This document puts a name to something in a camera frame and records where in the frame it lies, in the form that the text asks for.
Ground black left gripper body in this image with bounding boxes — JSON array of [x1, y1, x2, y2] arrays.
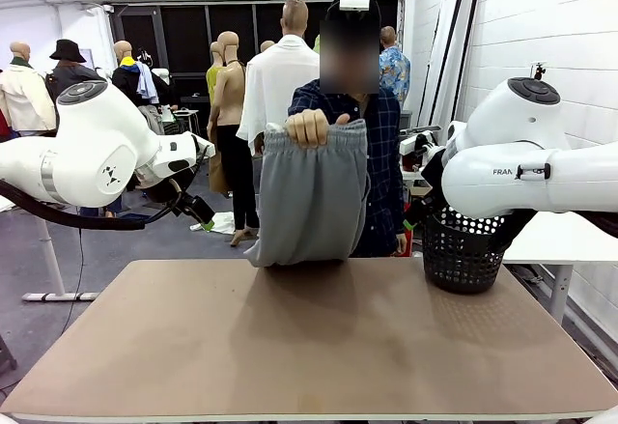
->
[[144, 178, 194, 216]]

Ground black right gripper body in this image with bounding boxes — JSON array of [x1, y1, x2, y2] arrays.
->
[[417, 146, 448, 212]]

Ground black mesh basket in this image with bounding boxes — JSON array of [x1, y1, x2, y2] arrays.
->
[[422, 206, 508, 295]]

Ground grey training pants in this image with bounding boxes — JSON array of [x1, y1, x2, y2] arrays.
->
[[242, 118, 372, 269]]

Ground person's left forearm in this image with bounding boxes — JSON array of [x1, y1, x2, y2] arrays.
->
[[385, 172, 407, 238]]

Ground beige mannequin with black pants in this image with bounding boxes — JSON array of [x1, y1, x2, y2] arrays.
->
[[207, 31, 261, 246]]

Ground person's right hand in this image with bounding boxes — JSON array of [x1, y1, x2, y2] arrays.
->
[[286, 108, 351, 150]]

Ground white cloth on floor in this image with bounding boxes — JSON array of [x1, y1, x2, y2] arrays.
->
[[190, 211, 238, 236]]

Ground person in blue plaid shirt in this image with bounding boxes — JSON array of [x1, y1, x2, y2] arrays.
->
[[288, 0, 409, 259]]

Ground white ironing table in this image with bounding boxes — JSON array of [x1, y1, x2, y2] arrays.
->
[[163, 104, 200, 136]]

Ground man in floral shirt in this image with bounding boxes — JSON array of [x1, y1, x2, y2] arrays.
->
[[379, 25, 411, 111]]

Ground mannequin in black jacket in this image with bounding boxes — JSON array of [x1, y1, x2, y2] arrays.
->
[[111, 40, 179, 191]]

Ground mannequin in yellow-green dress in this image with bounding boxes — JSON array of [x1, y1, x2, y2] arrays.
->
[[206, 41, 226, 193]]

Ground black framed white panel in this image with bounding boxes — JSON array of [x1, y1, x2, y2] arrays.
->
[[436, 0, 483, 128], [417, 0, 467, 128]]

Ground white stand with foot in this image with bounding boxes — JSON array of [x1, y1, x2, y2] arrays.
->
[[21, 211, 100, 303]]

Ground large white table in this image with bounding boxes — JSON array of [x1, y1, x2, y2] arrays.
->
[[501, 211, 618, 324]]

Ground mannequin in white shirt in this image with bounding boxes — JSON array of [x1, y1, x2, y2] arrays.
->
[[236, 0, 321, 157]]

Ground mannequin with black hat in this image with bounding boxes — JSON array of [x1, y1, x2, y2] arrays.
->
[[45, 39, 105, 88]]

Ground mannequin in white jacket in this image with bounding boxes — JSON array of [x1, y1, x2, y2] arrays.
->
[[0, 41, 57, 138]]

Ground black cap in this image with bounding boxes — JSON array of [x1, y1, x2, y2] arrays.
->
[[326, 0, 382, 24]]

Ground black metal stand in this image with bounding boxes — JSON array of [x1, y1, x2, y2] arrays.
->
[[0, 332, 18, 377]]

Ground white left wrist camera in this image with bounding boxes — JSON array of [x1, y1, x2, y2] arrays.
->
[[158, 131, 216, 177]]

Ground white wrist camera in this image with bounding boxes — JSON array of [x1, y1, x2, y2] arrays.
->
[[158, 131, 216, 177], [398, 128, 435, 155]]

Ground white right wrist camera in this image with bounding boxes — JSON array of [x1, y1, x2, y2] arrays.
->
[[398, 128, 435, 155]]

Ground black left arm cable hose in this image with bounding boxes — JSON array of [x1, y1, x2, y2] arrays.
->
[[0, 180, 187, 232]]

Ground thin black floor cable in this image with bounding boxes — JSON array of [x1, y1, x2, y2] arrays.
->
[[60, 230, 84, 338]]

